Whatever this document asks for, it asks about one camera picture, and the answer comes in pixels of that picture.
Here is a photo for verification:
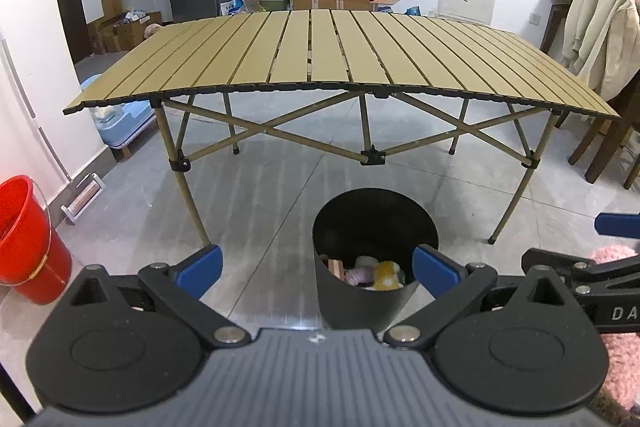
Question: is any white alpaca plush toy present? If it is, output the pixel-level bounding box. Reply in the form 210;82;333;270
355;256;405;291

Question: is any pink fluffy headband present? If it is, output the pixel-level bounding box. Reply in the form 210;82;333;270
344;265;375;287

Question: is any pink layered sponge block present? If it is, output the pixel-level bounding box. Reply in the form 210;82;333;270
328;259;346;282

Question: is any black round trash bin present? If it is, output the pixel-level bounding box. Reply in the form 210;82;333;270
312;187;439;333

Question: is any pink fluffy slipper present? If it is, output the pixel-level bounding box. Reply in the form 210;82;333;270
589;245;637;265

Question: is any dark wooden chair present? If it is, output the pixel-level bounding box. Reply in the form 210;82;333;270
539;0;640;191

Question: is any white floor squeegee mop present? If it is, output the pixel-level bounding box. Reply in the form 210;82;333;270
1;36;105;225

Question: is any red plastic bucket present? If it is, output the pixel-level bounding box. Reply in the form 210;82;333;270
0;176;72;306

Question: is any blue pet feeder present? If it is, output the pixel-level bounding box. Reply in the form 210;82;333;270
89;101;155;159

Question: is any beige hooded jacket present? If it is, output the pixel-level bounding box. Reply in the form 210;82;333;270
561;0;639;101

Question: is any tan folding camping table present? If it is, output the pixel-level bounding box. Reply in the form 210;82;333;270
66;10;616;239

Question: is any open cardboard box floor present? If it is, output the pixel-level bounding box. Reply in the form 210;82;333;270
87;0;163;54

